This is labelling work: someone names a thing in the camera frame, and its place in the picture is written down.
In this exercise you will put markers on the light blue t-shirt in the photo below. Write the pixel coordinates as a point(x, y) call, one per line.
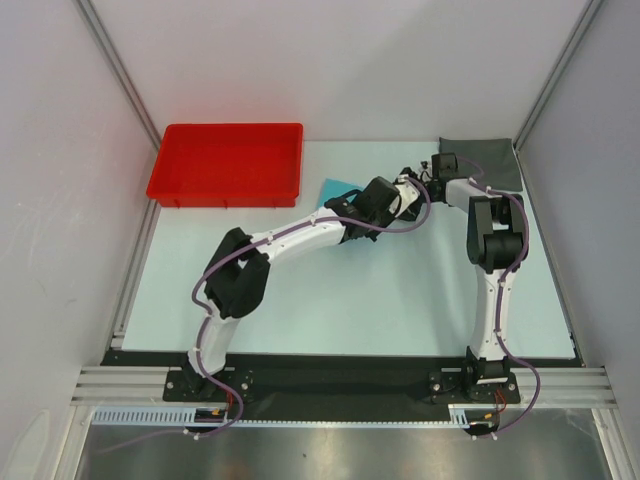
point(333, 188)

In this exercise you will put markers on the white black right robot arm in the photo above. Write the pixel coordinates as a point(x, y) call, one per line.
point(497, 243)

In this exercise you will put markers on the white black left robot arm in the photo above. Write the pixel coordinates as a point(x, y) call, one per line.
point(234, 281)

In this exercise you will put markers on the red plastic tray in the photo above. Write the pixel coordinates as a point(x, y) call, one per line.
point(228, 165)

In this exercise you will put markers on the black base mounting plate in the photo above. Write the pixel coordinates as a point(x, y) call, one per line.
point(270, 382)

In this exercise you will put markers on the folded grey t-shirt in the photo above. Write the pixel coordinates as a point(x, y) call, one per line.
point(491, 161)

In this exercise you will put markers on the white slotted cable duct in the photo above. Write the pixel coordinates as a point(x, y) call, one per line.
point(426, 416)

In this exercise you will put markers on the aluminium front frame rail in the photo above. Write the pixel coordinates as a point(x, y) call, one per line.
point(580, 388)

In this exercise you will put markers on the left aluminium corner post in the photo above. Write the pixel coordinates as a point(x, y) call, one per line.
point(116, 65)

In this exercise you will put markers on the aluminium corner post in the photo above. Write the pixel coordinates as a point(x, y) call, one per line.
point(575, 39)
point(116, 65)

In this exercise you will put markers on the right aluminium corner post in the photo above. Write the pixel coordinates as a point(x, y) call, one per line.
point(575, 39)

